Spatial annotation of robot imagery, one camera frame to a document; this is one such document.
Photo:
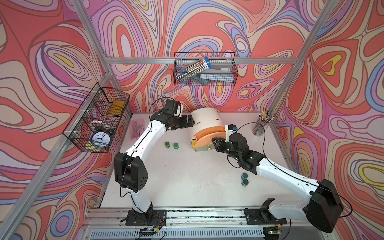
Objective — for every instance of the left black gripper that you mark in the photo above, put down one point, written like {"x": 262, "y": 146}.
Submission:
{"x": 184, "y": 123}

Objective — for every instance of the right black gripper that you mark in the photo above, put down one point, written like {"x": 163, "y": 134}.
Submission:
{"x": 218, "y": 147}

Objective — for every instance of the orange top drawer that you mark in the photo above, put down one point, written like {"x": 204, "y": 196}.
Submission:
{"x": 204, "y": 137}

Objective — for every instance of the cream round drawer cabinet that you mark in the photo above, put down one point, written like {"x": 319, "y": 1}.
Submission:
{"x": 205, "y": 118}

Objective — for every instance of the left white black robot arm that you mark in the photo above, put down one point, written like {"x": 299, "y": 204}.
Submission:
{"x": 129, "y": 167}

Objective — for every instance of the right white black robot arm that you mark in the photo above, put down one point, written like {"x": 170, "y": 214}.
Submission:
{"x": 320, "y": 204}

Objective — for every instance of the pencil holder cup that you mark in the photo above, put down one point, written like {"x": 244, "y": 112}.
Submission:
{"x": 265, "y": 117}

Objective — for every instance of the pink plastic case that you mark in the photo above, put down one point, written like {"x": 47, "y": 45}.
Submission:
{"x": 137, "y": 128}

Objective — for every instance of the grey box in basket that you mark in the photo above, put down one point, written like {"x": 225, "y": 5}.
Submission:
{"x": 219, "y": 72}

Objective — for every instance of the clear pencil tube blue cap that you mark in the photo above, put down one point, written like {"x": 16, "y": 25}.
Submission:
{"x": 190, "y": 70}

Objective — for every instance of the yellow object in basket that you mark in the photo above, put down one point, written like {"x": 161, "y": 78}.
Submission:
{"x": 116, "y": 108}

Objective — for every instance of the green circuit board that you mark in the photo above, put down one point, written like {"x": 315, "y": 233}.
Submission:
{"x": 146, "y": 232}

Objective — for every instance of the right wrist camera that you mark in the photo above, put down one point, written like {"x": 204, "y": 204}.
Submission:
{"x": 230, "y": 129}

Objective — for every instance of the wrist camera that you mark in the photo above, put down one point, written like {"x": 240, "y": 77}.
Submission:
{"x": 230, "y": 129}
{"x": 173, "y": 108}

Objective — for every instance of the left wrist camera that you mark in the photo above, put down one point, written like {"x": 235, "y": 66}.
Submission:
{"x": 173, "y": 108}

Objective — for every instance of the black wire basket back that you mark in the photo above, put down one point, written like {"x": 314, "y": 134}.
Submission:
{"x": 182, "y": 58}

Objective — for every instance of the black wire basket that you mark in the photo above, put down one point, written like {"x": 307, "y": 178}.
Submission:
{"x": 182, "y": 58}
{"x": 94, "y": 108}

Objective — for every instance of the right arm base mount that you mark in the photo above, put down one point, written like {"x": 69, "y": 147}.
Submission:
{"x": 262, "y": 215}

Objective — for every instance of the black wire basket left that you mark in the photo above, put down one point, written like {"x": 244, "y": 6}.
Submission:
{"x": 94, "y": 108}

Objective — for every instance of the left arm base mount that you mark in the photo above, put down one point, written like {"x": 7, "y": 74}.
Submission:
{"x": 156, "y": 218}

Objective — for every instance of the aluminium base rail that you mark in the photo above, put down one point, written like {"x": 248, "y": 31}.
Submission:
{"x": 222, "y": 223}

